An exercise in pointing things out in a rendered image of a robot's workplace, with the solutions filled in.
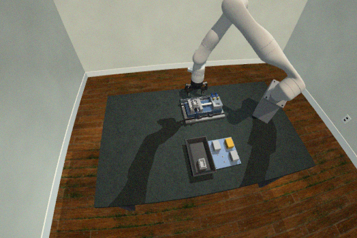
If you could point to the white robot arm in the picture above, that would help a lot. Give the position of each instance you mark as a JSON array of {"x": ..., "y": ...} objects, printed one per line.
[{"x": 261, "y": 41}]

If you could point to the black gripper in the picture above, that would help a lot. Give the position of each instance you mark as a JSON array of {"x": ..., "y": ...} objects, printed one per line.
[{"x": 194, "y": 86}]

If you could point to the small yellow block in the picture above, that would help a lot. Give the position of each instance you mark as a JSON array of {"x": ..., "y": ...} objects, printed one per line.
[{"x": 229, "y": 143}]

